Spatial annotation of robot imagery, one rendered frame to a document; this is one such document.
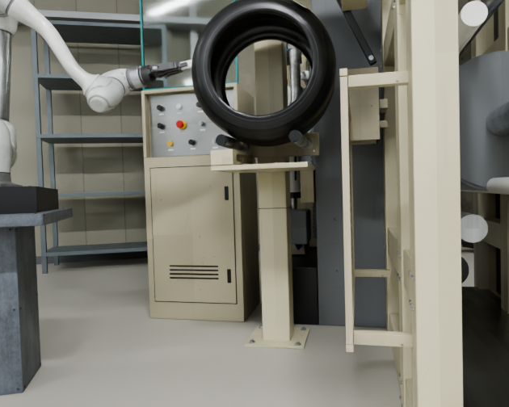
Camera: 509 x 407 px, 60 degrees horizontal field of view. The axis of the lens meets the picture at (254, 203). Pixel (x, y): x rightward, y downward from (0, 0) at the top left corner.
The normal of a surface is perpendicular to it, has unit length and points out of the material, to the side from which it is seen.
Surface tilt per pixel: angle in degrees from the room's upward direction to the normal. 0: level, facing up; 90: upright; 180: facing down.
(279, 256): 90
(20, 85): 90
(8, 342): 90
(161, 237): 90
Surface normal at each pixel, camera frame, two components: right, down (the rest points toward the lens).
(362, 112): -0.22, 0.04
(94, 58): 0.21, 0.03
